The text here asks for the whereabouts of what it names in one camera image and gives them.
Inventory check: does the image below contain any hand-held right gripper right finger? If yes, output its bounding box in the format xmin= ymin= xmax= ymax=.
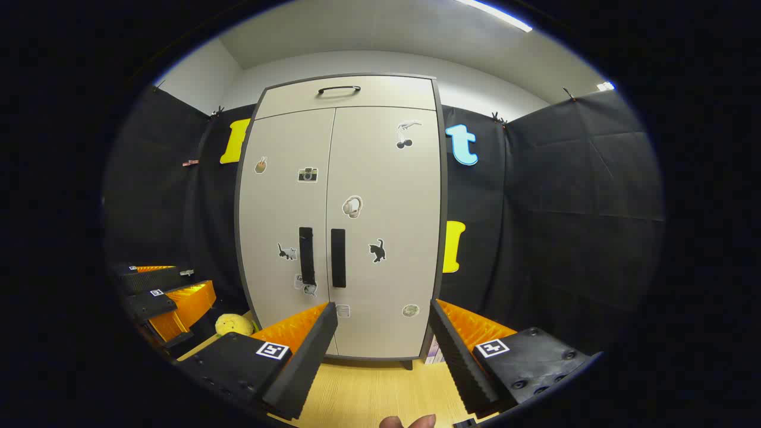
xmin=429 ymin=298 xmax=597 ymax=419

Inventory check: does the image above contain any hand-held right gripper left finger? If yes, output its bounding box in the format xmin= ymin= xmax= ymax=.
xmin=177 ymin=301 xmax=339 ymax=421

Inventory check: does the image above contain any beige cabinet door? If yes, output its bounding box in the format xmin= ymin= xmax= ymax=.
xmin=325 ymin=105 xmax=444 ymax=361
xmin=237 ymin=108 xmax=337 ymax=357

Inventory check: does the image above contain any beige double-door shoe cabinet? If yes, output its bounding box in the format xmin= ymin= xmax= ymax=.
xmin=234 ymin=73 xmax=448 ymax=370

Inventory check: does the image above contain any yellow plush toy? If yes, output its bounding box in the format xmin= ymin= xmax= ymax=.
xmin=215 ymin=313 xmax=256 ymax=338

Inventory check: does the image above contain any black backdrop cloth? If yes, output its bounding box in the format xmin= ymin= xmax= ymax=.
xmin=104 ymin=83 xmax=665 ymax=357

